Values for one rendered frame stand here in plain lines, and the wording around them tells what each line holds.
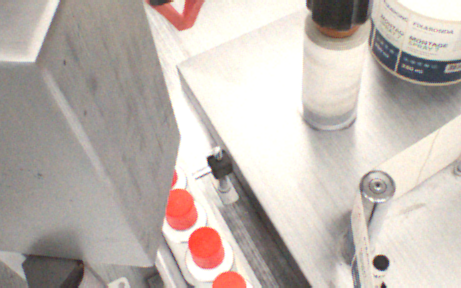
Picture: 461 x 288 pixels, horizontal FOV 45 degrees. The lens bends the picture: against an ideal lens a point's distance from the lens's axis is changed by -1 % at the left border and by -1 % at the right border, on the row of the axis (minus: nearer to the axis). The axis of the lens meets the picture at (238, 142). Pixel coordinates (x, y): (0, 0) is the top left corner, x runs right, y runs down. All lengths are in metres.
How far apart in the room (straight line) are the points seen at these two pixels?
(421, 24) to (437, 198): 0.24
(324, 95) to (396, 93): 0.16
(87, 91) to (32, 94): 0.03
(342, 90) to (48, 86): 0.62
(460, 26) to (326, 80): 0.20
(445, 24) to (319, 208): 0.31
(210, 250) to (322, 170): 0.31
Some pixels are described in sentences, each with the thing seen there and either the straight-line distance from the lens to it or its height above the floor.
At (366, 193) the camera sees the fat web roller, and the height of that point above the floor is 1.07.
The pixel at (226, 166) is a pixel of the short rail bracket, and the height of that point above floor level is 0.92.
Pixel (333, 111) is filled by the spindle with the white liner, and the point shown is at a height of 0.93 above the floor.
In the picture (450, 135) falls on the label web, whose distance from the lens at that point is 0.72.
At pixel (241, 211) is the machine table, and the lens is 0.85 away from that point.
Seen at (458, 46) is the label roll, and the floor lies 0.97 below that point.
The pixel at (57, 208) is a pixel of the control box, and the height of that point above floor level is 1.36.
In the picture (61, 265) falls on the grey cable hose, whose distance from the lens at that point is 0.36.
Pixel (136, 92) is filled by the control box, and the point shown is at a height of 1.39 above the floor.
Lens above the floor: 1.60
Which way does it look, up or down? 58 degrees down
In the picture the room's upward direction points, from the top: 7 degrees counter-clockwise
